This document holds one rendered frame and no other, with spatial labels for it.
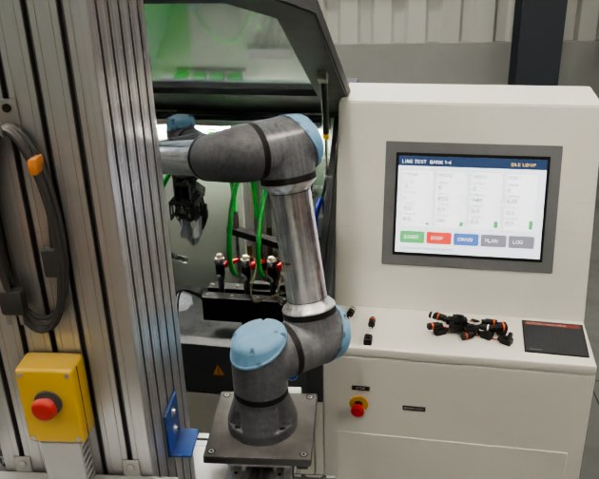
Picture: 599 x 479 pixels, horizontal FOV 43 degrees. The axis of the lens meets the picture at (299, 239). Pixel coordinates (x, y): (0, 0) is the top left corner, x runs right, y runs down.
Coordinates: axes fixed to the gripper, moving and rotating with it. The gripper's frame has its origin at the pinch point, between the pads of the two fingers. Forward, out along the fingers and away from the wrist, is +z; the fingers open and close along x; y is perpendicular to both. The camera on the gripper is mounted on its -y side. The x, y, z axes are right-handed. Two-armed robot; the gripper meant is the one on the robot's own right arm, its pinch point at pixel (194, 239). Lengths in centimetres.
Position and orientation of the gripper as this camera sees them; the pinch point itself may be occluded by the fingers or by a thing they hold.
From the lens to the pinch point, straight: 209.7
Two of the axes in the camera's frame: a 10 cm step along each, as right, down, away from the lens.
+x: 9.8, 0.5, -1.7
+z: 0.3, 9.1, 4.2
